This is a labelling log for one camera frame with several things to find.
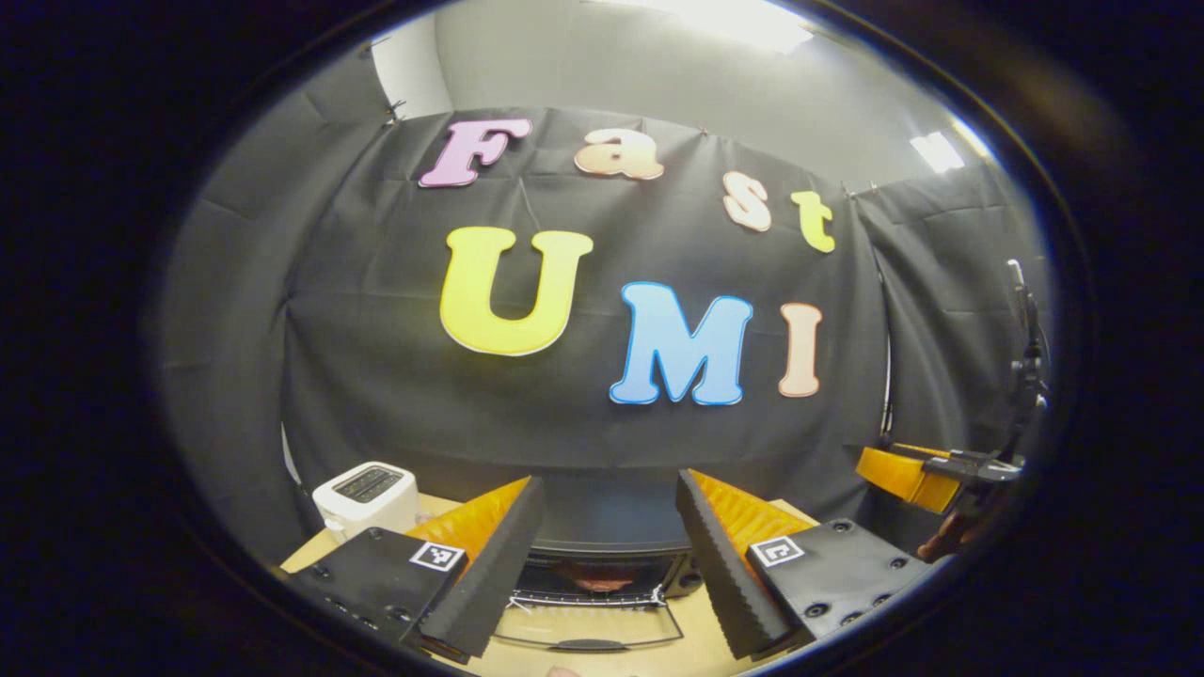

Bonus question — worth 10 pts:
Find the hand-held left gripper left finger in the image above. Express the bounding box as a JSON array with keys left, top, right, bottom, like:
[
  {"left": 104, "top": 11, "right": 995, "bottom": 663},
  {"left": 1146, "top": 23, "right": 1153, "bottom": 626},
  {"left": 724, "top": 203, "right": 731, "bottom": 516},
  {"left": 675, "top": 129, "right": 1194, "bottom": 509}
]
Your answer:
[{"left": 282, "top": 475, "right": 547, "bottom": 659}]

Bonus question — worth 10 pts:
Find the small ceiling light panel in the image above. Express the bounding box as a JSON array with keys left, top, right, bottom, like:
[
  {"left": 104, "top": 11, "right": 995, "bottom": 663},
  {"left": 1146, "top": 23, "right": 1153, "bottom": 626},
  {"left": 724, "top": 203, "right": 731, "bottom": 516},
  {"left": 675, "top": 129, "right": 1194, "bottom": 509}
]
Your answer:
[{"left": 910, "top": 132, "right": 967, "bottom": 174}]

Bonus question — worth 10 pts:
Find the black backdrop cloth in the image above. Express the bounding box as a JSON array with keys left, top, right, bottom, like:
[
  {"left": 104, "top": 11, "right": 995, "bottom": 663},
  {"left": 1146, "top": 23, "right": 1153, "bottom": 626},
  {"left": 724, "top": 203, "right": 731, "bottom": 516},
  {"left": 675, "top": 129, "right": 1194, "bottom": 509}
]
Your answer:
[{"left": 155, "top": 47, "right": 1054, "bottom": 565}]

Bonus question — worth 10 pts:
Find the large ceiling light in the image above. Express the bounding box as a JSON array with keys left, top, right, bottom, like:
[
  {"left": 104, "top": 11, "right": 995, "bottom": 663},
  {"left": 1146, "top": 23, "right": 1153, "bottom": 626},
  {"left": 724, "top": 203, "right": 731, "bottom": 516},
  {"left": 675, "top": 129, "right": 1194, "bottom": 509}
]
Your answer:
[{"left": 649, "top": 0, "right": 815, "bottom": 55}]

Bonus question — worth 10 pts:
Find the black electric oven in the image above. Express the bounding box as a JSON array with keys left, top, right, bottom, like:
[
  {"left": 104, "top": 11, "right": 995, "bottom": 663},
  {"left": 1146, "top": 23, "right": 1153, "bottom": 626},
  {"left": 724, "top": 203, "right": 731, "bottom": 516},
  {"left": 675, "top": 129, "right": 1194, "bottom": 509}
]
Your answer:
[{"left": 494, "top": 467, "right": 708, "bottom": 654}]

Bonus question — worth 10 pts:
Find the wire oven rack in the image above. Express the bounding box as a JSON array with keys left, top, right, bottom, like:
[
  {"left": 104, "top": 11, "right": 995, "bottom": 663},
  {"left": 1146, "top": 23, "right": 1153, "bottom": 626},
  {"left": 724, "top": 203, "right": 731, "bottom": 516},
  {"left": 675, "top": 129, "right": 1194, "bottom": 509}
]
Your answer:
[{"left": 513, "top": 585, "right": 676, "bottom": 609}]

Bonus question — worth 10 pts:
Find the white toaster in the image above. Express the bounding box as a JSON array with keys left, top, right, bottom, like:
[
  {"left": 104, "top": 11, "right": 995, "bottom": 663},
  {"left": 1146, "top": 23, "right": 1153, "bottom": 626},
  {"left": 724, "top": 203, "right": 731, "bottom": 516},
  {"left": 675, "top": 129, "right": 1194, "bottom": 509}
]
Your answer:
[{"left": 312, "top": 461, "right": 420, "bottom": 544}]

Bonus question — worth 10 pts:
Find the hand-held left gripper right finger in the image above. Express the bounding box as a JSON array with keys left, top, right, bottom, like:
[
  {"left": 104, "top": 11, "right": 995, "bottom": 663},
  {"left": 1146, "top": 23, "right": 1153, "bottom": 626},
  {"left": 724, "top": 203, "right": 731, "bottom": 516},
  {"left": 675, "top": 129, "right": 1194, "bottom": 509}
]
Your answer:
[{"left": 674, "top": 468, "right": 937, "bottom": 659}]

